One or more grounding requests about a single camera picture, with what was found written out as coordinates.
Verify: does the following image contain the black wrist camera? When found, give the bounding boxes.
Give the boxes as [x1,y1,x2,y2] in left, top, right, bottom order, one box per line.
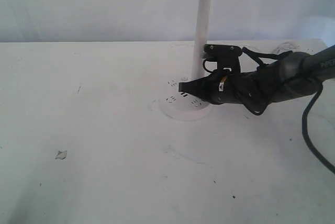
[202,44,243,74]

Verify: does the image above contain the white power strip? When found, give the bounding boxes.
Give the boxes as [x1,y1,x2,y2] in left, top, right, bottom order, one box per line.
[273,41,314,54]

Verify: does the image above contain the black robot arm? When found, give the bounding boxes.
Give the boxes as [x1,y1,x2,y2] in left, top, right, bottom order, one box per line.
[178,44,334,116]

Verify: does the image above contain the torn tape scrap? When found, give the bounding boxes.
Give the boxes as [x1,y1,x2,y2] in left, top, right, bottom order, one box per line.
[55,151,68,160]

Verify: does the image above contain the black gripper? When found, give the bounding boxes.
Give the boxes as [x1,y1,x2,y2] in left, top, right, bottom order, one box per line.
[178,70,270,116]

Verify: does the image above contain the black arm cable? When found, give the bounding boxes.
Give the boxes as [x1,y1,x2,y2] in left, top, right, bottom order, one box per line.
[301,87,335,174]

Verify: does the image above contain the white desk lamp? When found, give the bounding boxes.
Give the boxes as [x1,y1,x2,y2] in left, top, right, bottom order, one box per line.
[158,0,213,121]

